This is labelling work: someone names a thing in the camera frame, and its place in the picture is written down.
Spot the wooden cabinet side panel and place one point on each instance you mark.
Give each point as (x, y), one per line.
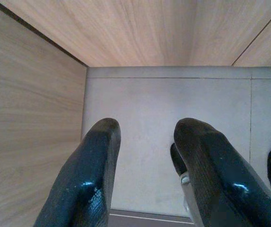
(19, 118)

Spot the grey cabinet plinth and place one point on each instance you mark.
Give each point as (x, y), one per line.
(161, 72)

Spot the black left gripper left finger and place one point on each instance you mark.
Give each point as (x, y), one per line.
(90, 170)

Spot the wooden cabinet door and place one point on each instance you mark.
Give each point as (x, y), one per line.
(126, 30)
(268, 47)

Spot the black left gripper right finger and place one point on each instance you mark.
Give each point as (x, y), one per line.
(216, 170)

